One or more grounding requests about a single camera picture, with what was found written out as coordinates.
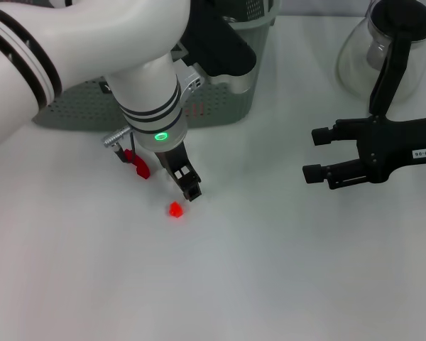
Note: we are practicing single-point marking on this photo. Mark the dark red curved block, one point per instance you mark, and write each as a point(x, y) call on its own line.
point(142, 168)

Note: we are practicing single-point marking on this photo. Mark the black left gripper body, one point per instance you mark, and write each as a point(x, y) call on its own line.
point(175, 160)

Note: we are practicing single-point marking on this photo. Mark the small red toy block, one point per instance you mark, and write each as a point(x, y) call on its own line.
point(175, 209)

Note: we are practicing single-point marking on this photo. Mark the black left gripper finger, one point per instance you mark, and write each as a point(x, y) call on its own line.
point(191, 184)

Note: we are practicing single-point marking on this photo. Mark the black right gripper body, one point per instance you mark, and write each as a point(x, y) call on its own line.
point(394, 149)

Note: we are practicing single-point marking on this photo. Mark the grey-green perforated storage bin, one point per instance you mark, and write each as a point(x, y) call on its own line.
point(216, 103)

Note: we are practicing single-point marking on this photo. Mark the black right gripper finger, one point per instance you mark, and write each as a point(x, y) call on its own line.
point(330, 135)
point(333, 174)

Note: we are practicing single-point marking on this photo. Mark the silver plug on left gripper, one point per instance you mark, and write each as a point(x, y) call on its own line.
point(115, 136)

